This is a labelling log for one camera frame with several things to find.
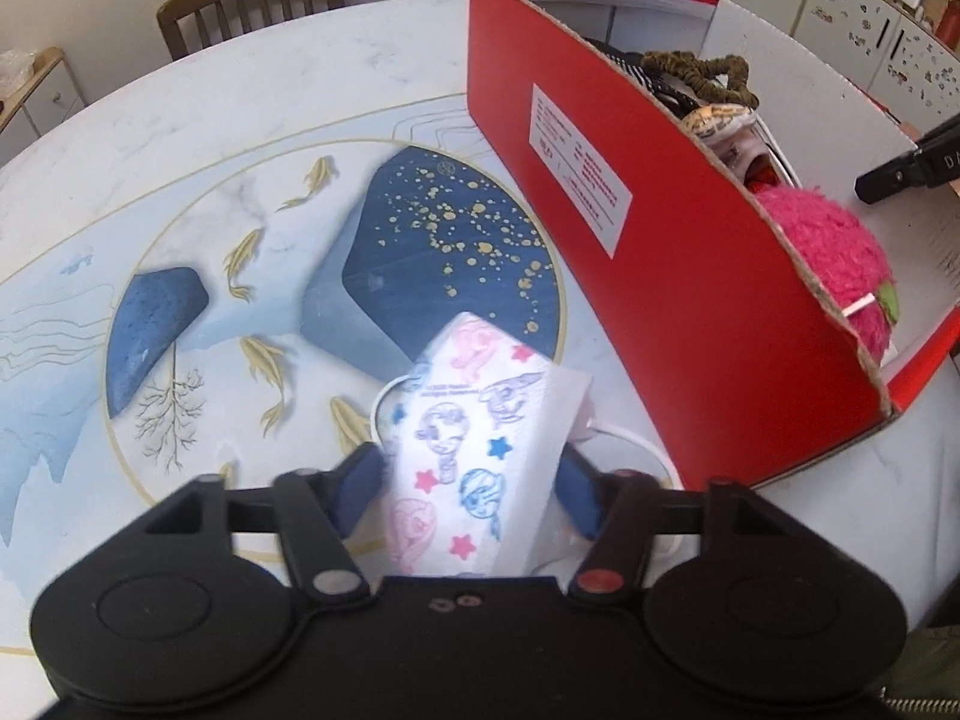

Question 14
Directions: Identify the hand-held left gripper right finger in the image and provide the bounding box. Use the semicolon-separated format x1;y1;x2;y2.
555;444;809;608

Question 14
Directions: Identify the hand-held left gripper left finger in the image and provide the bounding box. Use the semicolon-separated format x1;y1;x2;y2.
141;441;391;609

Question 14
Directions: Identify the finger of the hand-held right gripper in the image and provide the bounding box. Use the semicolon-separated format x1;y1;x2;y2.
855;144;929;206

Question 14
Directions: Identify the pink fluffy plush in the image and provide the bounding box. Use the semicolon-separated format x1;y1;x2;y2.
753;184;902;362

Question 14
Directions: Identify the printed face mask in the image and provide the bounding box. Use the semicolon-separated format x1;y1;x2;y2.
370;311;683;578

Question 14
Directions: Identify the black and white striped cloth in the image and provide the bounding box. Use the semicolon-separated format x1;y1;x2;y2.
585;37;703;118

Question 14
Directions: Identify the brown scrunchie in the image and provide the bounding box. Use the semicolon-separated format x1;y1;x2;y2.
641;49;752;107

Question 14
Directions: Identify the red cardboard box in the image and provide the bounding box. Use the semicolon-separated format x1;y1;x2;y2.
466;0;960;494

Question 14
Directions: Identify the red knotted cloth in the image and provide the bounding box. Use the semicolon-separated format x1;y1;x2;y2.
745;165;790;197

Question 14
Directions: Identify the white cabinet with stickers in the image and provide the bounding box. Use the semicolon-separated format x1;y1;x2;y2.
793;0;960;122

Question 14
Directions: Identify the olive jacket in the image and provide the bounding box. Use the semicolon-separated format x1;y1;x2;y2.
883;613;960;720

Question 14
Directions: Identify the white wooden sideboard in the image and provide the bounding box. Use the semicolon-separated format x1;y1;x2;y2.
0;45;88;167

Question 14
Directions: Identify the clear plastic bag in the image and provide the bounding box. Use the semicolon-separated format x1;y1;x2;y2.
0;49;40;89

